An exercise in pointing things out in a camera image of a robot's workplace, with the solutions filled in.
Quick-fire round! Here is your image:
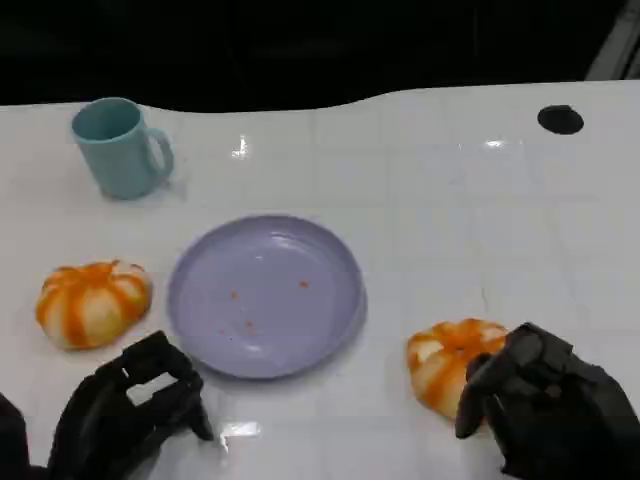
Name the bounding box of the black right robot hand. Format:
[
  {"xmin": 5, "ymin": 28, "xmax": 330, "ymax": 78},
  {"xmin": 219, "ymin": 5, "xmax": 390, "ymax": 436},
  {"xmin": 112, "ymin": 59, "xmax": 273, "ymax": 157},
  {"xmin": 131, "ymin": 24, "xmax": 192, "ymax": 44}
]
[{"xmin": 454, "ymin": 322, "xmax": 640, "ymax": 480}]

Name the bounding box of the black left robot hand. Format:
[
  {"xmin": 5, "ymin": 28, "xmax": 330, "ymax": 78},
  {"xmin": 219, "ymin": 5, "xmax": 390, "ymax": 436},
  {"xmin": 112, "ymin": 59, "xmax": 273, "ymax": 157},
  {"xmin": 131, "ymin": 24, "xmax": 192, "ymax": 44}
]
[{"xmin": 47, "ymin": 329, "xmax": 216, "ymax": 480}]

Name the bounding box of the orange and white bread roll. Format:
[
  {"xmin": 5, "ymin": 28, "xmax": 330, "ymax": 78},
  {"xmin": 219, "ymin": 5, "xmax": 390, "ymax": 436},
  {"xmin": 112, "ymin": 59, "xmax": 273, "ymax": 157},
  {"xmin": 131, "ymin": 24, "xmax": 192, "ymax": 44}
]
[
  {"xmin": 34, "ymin": 259, "xmax": 154, "ymax": 351},
  {"xmin": 407, "ymin": 318, "xmax": 511, "ymax": 421}
]

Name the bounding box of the lilac plate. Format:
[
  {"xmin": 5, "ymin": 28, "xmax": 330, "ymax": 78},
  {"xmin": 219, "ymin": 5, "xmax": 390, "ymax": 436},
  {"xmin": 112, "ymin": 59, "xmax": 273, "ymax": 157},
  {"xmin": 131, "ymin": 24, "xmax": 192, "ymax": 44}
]
[{"xmin": 167, "ymin": 214, "xmax": 369, "ymax": 381}]

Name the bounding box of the pale green mug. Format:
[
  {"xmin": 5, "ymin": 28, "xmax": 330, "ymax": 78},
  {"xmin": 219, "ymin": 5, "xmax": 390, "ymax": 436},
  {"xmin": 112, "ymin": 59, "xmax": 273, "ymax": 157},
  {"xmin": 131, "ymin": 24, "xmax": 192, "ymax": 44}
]
[{"xmin": 70, "ymin": 97, "xmax": 175, "ymax": 200}]

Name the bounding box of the black round table hole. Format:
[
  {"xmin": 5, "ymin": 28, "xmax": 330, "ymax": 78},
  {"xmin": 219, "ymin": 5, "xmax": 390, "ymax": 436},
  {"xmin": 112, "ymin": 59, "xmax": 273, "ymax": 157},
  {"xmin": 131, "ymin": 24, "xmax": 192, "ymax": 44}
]
[{"xmin": 537, "ymin": 104, "xmax": 585, "ymax": 135}]

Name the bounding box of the white frame post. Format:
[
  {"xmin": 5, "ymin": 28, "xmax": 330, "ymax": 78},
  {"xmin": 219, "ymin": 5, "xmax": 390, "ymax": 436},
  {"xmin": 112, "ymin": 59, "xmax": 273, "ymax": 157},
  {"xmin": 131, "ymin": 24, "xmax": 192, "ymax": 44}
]
[{"xmin": 584, "ymin": 0, "xmax": 640, "ymax": 81}]

